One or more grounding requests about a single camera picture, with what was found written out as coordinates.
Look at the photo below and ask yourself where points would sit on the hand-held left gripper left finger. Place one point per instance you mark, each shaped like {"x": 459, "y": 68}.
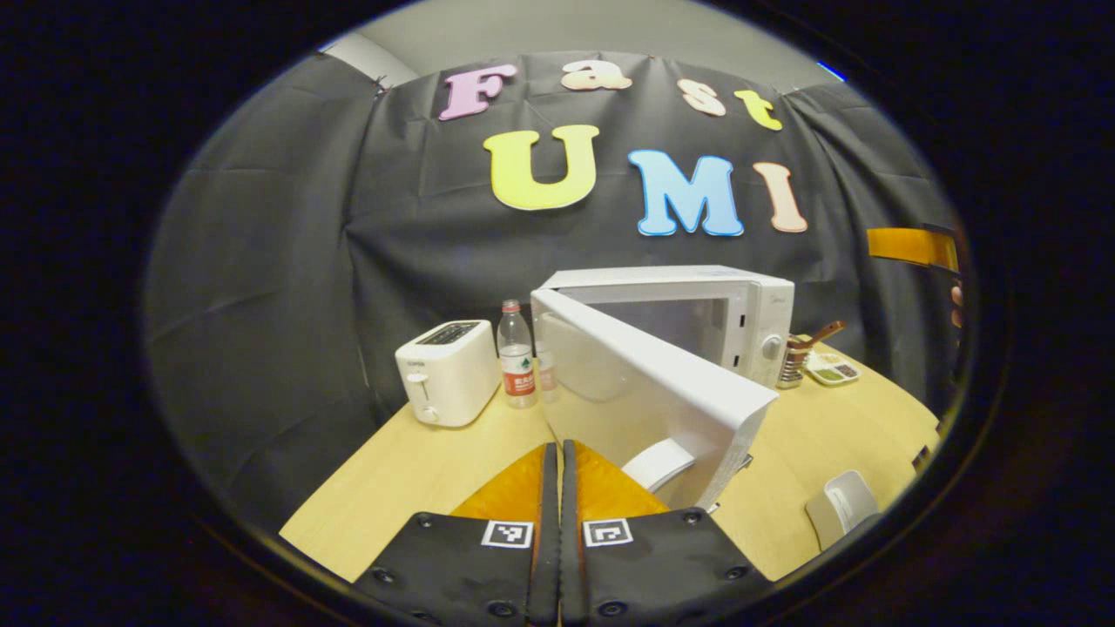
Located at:
{"x": 547, "y": 557}

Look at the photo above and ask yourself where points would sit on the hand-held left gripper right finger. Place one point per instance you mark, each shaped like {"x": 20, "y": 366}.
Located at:
{"x": 571, "y": 557}

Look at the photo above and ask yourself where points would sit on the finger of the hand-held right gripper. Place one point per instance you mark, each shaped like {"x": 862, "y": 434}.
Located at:
{"x": 910, "y": 246}

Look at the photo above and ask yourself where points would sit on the white microwave oven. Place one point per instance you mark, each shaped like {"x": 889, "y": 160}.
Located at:
{"x": 662, "y": 383}

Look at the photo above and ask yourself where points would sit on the white divided grain dish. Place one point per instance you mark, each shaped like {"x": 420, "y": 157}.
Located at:
{"x": 834, "y": 369}

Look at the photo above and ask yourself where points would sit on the clear red label water bottle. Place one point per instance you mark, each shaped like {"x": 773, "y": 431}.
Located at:
{"x": 518, "y": 366}

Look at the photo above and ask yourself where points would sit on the white toaster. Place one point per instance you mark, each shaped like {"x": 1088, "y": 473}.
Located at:
{"x": 449, "y": 374}

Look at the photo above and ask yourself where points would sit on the dark rectangular object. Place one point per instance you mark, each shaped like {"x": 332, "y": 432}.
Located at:
{"x": 920, "y": 457}

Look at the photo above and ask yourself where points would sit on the small white plate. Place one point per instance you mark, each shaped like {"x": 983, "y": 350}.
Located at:
{"x": 841, "y": 509}

